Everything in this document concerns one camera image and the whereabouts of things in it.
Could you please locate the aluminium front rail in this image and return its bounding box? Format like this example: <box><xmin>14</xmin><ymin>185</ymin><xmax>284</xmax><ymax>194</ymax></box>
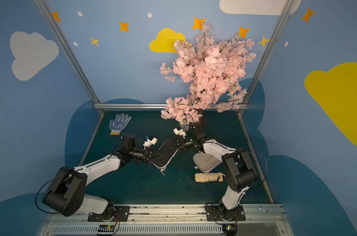
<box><xmin>38</xmin><ymin>204</ymin><xmax>293</xmax><ymax>236</ymax></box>

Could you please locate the black zippered umbrella sleeve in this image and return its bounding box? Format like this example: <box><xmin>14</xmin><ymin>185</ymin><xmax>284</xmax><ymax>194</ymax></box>
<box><xmin>152</xmin><ymin>138</ymin><xmax>178</xmax><ymax>176</ymax></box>

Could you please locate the left aluminium frame post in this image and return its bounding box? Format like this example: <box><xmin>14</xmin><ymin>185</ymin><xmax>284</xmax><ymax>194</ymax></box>
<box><xmin>34</xmin><ymin>0</ymin><xmax>100</xmax><ymax>105</ymax></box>

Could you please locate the right aluminium frame post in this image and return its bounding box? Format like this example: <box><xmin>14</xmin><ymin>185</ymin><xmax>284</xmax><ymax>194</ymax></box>
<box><xmin>237</xmin><ymin>0</ymin><xmax>296</xmax><ymax>117</ymax></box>

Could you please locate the yellow white tin can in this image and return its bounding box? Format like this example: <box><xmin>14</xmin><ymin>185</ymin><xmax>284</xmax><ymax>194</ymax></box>
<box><xmin>179</xmin><ymin>118</ymin><xmax>190</xmax><ymax>132</ymax></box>

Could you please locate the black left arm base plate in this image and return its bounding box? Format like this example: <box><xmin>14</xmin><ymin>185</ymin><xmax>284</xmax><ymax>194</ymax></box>
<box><xmin>88</xmin><ymin>206</ymin><xmax>130</xmax><ymax>222</ymax></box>

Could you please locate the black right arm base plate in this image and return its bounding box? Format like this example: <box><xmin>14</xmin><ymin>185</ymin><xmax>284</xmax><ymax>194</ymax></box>
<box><xmin>204</xmin><ymin>204</ymin><xmax>246</xmax><ymax>222</ymax></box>

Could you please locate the left controller circuit board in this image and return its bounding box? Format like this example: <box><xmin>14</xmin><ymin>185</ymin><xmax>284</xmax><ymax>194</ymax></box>
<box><xmin>96</xmin><ymin>224</ymin><xmax>116</xmax><ymax>236</ymax></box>

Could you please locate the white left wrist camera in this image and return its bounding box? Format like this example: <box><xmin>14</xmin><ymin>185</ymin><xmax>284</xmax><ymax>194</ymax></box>
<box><xmin>143</xmin><ymin>137</ymin><xmax>157</xmax><ymax>148</ymax></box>

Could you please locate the controller circuit board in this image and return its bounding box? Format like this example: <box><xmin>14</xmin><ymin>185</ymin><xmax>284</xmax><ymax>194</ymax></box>
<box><xmin>222</xmin><ymin>224</ymin><xmax>237</xmax><ymax>236</ymax></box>
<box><xmin>96</xmin><ymin>224</ymin><xmax>116</xmax><ymax>236</ymax></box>

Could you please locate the aluminium frame post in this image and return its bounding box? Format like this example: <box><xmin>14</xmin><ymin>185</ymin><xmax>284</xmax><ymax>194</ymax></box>
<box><xmin>237</xmin><ymin>0</ymin><xmax>296</xmax><ymax>117</ymax></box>
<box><xmin>34</xmin><ymin>0</ymin><xmax>100</xmax><ymax>105</ymax></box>

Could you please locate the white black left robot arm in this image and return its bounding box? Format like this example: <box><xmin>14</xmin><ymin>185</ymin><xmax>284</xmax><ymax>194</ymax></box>
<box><xmin>42</xmin><ymin>134</ymin><xmax>164</xmax><ymax>221</ymax></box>

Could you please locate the white blue dotted work glove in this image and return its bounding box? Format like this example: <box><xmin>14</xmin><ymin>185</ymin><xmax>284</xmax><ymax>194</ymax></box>
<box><xmin>109</xmin><ymin>113</ymin><xmax>132</xmax><ymax>136</ymax></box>

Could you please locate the dark brown tree base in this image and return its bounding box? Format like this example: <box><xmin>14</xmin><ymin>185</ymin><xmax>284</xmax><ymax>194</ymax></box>
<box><xmin>197</xmin><ymin>109</ymin><xmax>208</xmax><ymax>129</ymax></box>

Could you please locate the right controller circuit board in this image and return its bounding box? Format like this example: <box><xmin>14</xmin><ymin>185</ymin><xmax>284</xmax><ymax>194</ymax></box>
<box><xmin>222</xmin><ymin>224</ymin><xmax>237</xmax><ymax>236</ymax></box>

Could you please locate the pink cherry blossom tree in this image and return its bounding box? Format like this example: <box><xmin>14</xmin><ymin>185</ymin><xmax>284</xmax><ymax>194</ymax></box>
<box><xmin>160</xmin><ymin>23</ymin><xmax>257</xmax><ymax>123</ymax></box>

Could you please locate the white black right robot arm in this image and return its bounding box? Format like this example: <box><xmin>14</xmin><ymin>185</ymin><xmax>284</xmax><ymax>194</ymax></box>
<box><xmin>168</xmin><ymin>123</ymin><xmax>258</xmax><ymax>211</ymax></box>

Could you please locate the beige folded umbrella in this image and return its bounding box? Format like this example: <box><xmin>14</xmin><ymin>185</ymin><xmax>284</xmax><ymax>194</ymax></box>
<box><xmin>195</xmin><ymin>173</ymin><xmax>225</xmax><ymax>183</ymax></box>

